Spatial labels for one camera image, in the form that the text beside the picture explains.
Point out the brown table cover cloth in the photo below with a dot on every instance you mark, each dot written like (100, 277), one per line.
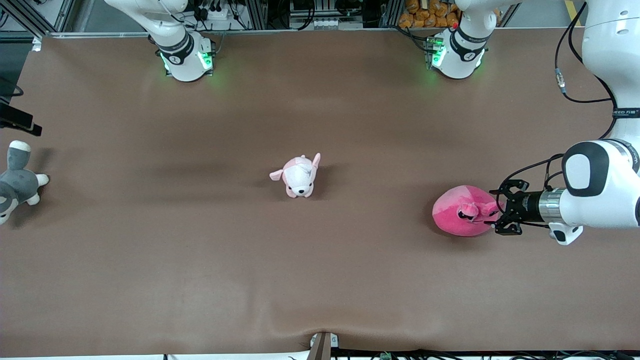
(320, 275)

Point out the pale pink white plush dog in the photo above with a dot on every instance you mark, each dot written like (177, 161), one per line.
(299, 176)

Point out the white power strip with plugs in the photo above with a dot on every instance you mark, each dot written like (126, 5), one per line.
(216, 12)

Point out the aluminium frame post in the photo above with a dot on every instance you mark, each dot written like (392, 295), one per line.
(257, 14)

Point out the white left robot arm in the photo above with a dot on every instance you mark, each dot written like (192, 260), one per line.
(607, 195)

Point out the small white socket strip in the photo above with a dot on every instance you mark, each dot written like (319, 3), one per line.
(330, 23)

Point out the aluminium frame rail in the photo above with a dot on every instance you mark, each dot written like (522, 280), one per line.
(100, 34)

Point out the orange snack packets pile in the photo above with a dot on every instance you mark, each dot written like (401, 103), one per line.
(430, 14)

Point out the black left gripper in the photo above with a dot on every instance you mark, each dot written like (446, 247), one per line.
(526, 204)

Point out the grey white plush husky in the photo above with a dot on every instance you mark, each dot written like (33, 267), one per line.
(17, 182)

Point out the round hot pink plush toy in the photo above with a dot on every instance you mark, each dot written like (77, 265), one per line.
(457, 212)

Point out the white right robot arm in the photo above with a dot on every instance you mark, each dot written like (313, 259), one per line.
(177, 50)

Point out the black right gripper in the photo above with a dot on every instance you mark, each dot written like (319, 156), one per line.
(15, 115)

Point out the metal profile table bracket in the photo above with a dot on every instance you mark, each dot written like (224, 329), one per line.
(321, 347)

